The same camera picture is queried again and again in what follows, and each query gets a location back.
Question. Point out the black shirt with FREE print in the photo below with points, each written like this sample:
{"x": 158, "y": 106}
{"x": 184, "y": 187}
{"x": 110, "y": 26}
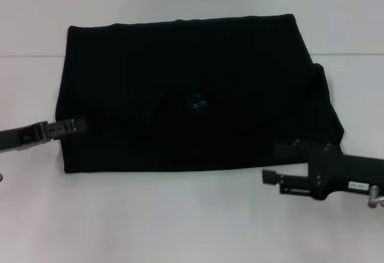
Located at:
{"x": 180, "y": 80}

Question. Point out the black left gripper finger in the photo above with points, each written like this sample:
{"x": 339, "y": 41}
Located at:
{"x": 66, "y": 128}

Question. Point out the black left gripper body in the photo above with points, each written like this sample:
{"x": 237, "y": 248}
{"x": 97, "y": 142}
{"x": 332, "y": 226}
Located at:
{"x": 18, "y": 138}

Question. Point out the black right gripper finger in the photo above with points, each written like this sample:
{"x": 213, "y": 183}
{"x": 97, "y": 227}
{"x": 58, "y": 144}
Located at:
{"x": 295, "y": 185}
{"x": 285, "y": 149}

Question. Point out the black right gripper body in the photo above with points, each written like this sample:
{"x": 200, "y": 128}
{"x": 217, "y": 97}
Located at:
{"x": 330, "y": 170}

